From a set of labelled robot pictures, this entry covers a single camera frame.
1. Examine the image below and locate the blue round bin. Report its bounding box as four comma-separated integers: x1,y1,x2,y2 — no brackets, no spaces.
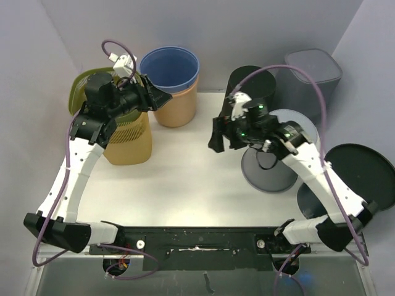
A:
139,46,200,94

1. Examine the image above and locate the tan round bin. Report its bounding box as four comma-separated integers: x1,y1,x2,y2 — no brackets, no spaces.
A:
154,81,198,128

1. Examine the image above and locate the dark navy round bin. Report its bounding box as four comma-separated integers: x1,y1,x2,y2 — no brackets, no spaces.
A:
296,142,395,219

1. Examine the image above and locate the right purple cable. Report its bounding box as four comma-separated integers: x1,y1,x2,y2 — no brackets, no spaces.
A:
234,64,370,296

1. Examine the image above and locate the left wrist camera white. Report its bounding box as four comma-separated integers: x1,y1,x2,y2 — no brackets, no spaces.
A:
108,53,136,78

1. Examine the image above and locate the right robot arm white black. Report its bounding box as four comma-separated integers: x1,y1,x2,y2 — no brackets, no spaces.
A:
208,104,378,252

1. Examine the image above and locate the purple cable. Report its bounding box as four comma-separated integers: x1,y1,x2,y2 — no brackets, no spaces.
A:
31,39,161,281
234,64,370,296

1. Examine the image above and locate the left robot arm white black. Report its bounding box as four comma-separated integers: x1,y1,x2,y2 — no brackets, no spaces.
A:
23,72,172,253

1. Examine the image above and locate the light grey round bin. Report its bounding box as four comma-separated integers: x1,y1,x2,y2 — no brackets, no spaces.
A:
241,109,320,194

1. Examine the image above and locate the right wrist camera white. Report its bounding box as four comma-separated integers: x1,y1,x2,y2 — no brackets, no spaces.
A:
230,91,252,121

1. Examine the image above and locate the tan mesh square basket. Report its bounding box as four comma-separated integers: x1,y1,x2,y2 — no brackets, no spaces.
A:
104,112,152,166

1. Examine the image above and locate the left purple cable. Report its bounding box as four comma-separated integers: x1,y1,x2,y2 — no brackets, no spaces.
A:
31,39,161,281

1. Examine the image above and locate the green mesh square basket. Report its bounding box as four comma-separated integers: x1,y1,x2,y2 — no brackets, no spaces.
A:
69,67,143,123

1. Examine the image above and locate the grey mesh square basket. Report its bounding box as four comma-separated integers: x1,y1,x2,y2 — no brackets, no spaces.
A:
272,48,343,124

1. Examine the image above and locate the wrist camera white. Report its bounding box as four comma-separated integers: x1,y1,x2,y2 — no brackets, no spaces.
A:
108,53,136,78
230,91,252,121

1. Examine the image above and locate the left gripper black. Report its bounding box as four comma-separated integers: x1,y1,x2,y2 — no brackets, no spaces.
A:
107,75,172,118

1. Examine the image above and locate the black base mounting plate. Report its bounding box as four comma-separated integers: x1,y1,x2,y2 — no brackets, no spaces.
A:
89,226,309,273

